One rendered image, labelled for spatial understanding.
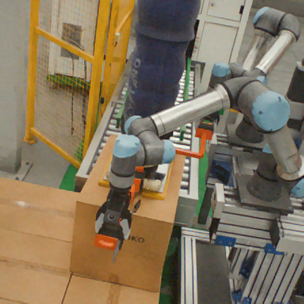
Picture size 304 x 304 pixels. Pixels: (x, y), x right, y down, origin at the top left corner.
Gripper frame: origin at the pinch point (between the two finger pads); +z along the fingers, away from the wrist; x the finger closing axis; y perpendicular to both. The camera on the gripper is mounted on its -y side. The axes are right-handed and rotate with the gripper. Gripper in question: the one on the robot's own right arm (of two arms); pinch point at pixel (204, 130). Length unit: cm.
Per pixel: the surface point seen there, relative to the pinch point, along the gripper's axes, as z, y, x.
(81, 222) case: 24, 60, -42
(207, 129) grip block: -2.2, 2.2, 1.3
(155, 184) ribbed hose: 6, 48, -16
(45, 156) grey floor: 108, -106, -116
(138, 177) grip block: -1, 55, -23
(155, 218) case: 13, 59, -13
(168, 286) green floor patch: 108, 2, 3
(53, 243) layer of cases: 53, 45, -58
